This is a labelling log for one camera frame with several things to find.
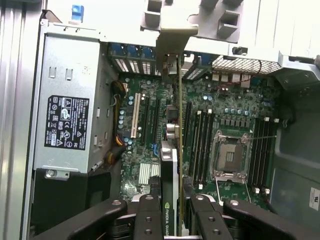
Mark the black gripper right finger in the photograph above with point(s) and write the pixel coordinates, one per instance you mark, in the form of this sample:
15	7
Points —
202	220

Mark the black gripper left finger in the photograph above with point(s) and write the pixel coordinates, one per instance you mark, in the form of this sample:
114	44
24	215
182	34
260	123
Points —
150	220

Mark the silver chipset heatsink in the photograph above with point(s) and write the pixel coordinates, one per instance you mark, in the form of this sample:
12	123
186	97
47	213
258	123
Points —
148	173

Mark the metal socket cover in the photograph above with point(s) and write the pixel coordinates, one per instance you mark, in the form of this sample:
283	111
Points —
231	175

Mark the black RAM slot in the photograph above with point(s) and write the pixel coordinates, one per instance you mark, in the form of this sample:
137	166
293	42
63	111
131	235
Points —
265	155
270	155
204	150
209	150
260	155
255	155
200	150

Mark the CPU socket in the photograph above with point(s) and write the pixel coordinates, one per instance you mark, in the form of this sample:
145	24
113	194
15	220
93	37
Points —
228	155

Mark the black plastic shroud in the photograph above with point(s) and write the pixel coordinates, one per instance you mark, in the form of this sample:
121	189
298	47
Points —
62	200

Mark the black expansion slot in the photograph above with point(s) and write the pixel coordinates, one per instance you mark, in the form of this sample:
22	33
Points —
145	120
188	120
156	120

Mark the thin locking lever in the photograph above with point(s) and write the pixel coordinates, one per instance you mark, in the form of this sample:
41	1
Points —
265	136

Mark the white expansion slot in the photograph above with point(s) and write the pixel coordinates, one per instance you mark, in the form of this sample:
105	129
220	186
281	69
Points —
135	115

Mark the open black PC case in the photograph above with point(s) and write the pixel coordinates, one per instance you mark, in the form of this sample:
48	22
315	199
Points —
295	162

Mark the green motherboard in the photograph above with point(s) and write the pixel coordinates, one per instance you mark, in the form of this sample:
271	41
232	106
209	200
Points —
225	100

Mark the silver power supply unit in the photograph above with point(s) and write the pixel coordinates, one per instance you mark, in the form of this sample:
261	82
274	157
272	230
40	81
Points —
67	62

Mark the grey parts rack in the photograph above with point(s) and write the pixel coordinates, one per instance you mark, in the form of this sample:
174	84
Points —
207	15

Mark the blue case latch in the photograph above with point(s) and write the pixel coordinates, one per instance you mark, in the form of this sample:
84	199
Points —
77	12

